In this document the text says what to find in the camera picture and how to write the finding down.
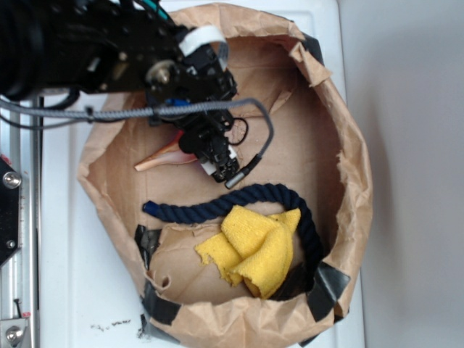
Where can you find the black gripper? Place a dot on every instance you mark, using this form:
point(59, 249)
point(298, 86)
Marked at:
point(190, 86)

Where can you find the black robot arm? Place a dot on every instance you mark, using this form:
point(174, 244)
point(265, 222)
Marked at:
point(51, 51)

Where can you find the yellow microfibre cloth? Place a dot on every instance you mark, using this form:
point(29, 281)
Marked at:
point(253, 249)

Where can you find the crumpled brown paper bag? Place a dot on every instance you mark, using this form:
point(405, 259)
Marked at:
point(237, 190)

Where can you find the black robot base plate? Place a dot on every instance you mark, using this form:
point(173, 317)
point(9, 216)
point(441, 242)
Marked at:
point(11, 182)

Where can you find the aluminium extrusion rail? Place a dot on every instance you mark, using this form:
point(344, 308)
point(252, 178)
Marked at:
point(21, 144)

